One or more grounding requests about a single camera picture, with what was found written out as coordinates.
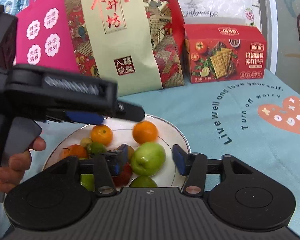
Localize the red small fruit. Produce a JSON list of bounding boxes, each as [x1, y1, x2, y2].
[[112, 163, 133, 187]]

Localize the orange tangerine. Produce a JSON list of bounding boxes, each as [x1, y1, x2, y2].
[[60, 144, 89, 159], [132, 121, 158, 145]]

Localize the brown longan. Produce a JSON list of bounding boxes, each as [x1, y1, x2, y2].
[[127, 145, 135, 163], [80, 138, 93, 148]]

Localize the orange with stem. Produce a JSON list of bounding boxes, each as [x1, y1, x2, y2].
[[90, 125, 113, 146]]

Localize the light green guava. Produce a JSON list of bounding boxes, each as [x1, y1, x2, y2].
[[130, 142, 166, 177]]

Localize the round green fruit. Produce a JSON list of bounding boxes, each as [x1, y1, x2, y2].
[[129, 176, 158, 188]]

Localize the left hand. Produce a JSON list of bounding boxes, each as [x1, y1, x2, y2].
[[0, 136, 46, 193]]

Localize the small dark green fruit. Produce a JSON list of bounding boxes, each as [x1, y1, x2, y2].
[[87, 142, 107, 156]]

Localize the white oval plate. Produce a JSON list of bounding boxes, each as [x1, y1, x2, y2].
[[41, 114, 192, 190]]

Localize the pink tote bag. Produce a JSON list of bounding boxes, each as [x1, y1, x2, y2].
[[15, 0, 79, 74]]

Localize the blue printed tablecloth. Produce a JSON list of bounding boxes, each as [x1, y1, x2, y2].
[[4, 71, 300, 239]]

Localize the red cracker box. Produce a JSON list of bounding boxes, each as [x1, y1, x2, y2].
[[184, 24, 267, 83]]

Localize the white floral plastic bag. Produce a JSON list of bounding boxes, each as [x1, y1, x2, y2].
[[178, 0, 256, 26]]

